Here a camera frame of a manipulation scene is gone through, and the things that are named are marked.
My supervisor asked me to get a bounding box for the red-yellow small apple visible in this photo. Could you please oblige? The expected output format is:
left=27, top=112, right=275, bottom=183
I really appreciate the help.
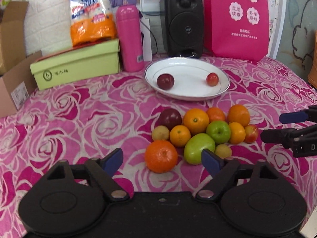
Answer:
left=244, top=125, right=258, bottom=143

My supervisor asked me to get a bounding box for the large green mango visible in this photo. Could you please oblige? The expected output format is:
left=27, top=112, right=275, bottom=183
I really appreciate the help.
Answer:
left=184, top=133, right=215, bottom=165

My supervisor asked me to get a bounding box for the large orange mandarin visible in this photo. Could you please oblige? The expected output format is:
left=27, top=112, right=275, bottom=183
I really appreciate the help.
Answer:
left=145, top=140, right=178, bottom=174

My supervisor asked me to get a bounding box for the yellow orange right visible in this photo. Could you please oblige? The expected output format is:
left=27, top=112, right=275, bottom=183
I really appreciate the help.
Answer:
left=229, top=122, right=246, bottom=145

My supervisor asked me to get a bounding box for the orange back right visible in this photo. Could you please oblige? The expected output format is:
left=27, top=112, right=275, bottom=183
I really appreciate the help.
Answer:
left=227, top=104, right=250, bottom=127

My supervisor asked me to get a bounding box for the yellow-brown small fruit right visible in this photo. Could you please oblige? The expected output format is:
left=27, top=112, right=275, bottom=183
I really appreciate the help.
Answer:
left=214, top=144, right=232, bottom=159

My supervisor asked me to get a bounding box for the yellow-brown small fruit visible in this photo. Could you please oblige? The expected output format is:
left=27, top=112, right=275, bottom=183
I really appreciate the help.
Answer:
left=214, top=144, right=232, bottom=159
left=152, top=125, right=170, bottom=141

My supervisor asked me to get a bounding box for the green apple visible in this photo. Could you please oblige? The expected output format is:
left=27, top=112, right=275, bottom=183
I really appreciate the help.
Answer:
left=206, top=120, right=231, bottom=144

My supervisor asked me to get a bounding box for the red-orange tangerine back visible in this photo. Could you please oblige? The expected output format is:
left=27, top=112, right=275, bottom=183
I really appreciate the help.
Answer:
left=206, top=107, right=226, bottom=123

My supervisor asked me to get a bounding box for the pink rose tablecloth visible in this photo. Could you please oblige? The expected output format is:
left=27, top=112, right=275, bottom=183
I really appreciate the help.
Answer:
left=1, top=56, right=316, bottom=237

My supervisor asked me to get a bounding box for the large orange with navel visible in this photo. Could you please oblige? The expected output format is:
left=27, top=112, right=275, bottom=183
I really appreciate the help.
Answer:
left=183, top=108, right=210, bottom=135

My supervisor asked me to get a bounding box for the small red apple on plate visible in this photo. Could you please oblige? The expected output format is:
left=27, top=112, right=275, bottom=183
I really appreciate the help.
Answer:
left=206, top=73, right=219, bottom=87

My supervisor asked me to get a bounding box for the small orange front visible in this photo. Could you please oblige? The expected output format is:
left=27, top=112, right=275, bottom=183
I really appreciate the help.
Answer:
left=169, top=125, right=191, bottom=147

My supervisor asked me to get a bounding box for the yellow-brown small fruit left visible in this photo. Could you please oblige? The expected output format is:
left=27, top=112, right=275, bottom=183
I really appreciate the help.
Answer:
left=152, top=125, right=170, bottom=141

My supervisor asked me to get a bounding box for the white plate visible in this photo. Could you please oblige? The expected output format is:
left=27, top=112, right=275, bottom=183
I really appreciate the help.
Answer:
left=144, top=58, right=230, bottom=101

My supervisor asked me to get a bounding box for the dark purple plum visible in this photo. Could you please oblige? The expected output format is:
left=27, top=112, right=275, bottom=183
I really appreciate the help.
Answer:
left=158, top=108, right=182, bottom=130

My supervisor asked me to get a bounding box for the pink fabric bag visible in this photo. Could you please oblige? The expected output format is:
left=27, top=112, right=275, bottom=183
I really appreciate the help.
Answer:
left=204, top=0, right=269, bottom=61

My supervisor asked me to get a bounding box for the cardboard box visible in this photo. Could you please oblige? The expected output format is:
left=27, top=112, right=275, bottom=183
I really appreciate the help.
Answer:
left=1, top=1, right=42, bottom=118

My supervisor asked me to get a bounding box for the dark red plum on plate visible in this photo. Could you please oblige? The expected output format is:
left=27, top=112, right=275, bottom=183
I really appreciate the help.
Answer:
left=156, top=74, right=175, bottom=90

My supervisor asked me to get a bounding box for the green shoe box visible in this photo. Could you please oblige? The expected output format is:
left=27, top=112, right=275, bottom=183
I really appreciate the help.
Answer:
left=30, top=39, right=120, bottom=90

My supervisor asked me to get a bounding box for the red booklet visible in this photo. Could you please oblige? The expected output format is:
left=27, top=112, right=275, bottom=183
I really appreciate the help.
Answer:
left=35, top=40, right=108, bottom=62

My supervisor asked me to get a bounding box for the black speaker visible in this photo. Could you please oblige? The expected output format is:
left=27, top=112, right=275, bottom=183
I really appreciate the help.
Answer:
left=161, top=0, right=204, bottom=58

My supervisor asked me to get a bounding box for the paper cup package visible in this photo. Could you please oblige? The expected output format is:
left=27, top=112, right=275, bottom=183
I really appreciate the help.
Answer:
left=67, top=0, right=117, bottom=47

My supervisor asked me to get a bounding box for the white box behind thermos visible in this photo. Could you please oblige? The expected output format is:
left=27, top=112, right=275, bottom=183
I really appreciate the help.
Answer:
left=140, top=17, right=152, bottom=62

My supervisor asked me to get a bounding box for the pink thermos bottle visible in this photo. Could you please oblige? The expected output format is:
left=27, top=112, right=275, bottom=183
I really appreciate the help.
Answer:
left=116, top=5, right=145, bottom=73

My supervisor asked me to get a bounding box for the black cable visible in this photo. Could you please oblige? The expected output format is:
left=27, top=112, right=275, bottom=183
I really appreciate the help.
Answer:
left=140, top=19, right=159, bottom=55

